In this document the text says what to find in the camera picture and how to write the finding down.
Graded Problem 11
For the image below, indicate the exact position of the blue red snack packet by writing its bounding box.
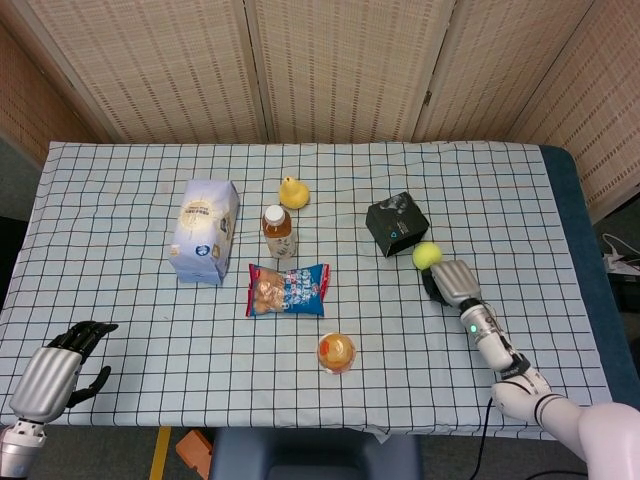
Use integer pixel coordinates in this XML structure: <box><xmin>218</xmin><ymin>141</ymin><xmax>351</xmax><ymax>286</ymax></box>
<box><xmin>244</xmin><ymin>262</ymin><xmax>331</xmax><ymax>319</ymax></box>

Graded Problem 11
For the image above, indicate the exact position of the black grid checkered tablecloth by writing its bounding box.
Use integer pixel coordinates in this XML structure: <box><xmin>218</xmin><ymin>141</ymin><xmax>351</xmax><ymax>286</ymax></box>
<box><xmin>0</xmin><ymin>141</ymin><xmax>614</xmax><ymax>441</ymax></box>

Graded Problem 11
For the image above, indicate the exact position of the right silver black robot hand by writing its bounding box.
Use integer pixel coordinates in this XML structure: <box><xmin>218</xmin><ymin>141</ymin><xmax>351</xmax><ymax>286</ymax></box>
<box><xmin>421</xmin><ymin>258</ymin><xmax>483</xmax><ymax>307</ymax></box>

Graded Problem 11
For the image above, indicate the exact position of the light blue paper bag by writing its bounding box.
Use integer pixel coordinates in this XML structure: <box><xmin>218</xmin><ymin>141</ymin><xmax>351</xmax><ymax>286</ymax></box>
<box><xmin>167</xmin><ymin>178</ymin><xmax>240</xmax><ymax>286</ymax></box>

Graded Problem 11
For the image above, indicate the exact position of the yellow tennis ball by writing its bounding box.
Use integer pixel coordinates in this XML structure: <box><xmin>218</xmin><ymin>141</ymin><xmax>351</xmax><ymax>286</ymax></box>
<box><xmin>411</xmin><ymin>241</ymin><xmax>444</xmax><ymax>271</ymax></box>

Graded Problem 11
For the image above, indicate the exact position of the black cardboard box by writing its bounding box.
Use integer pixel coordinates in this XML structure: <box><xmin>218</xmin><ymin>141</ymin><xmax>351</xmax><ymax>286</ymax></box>
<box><xmin>365</xmin><ymin>191</ymin><xmax>431</xmax><ymax>259</ymax></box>

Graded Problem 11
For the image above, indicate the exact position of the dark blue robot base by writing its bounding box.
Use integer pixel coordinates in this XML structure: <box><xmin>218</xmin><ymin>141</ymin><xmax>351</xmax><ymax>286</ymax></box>
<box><xmin>208</xmin><ymin>428</ymin><xmax>424</xmax><ymax>480</ymax></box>

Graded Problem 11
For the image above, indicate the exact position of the tea bottle with white cap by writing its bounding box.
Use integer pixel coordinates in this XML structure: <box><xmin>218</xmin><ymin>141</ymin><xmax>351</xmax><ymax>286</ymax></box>
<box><xmin>261</xmin><ymin>204</ymin><xmax>300</xmax><ymax>261</ymax></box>

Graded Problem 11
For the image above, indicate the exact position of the yellow pear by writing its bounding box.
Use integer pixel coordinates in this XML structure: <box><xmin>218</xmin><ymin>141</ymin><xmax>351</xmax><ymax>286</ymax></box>
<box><xmin>278</xmin><ymin>175</ymin><xmax>310</xmax><ymax>210</ymax></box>

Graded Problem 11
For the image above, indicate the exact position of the black cable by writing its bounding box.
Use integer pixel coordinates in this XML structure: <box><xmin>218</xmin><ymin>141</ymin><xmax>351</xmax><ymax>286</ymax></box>
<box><xmin>469</xmin><ymin>397</ymin><xmax>501</xmax><ymax>480</ymax></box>

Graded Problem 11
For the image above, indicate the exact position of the clear fruit jelly cup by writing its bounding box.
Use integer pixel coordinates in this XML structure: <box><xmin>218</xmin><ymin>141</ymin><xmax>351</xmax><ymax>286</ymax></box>
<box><xmin>316</xmin><ymin>331</ymin><xmax>358</xmax><ymax>376</ymax></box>

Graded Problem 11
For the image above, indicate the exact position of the blue padded table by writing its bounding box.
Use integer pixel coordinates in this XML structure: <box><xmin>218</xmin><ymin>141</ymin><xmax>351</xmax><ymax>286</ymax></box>
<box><xmin>538</xmin><ymin>144</ymin><xmax>640</xmax><ymax>406</ymax></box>

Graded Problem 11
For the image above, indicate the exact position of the orange block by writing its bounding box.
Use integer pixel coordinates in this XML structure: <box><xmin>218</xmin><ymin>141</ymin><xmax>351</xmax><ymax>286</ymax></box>
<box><xmin>175</xmin><ymin>430</ymin><xmax>217</xmax><ymax>475</ymax></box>

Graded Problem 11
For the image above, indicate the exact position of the woven folding screen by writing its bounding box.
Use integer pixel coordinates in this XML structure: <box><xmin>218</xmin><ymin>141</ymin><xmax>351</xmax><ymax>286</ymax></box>
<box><xmin>0</xmin><ymin>0</ymin><xmax>640</xmax><ymax>221</ymax></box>

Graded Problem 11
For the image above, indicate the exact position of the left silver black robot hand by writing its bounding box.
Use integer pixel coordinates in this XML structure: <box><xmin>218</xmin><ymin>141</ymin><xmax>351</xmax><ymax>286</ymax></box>
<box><xmin>8</xmin><ymin>320</ymin><xmax>120</xmax><ymax>425</ymax></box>

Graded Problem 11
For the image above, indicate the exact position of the yellow floor tape strip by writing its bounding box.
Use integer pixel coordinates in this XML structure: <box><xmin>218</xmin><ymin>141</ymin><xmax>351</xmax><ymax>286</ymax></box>
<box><xmin>148</xmin><ymin>425</ymin><xmax>172</xmax><ymax>480</ymax></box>

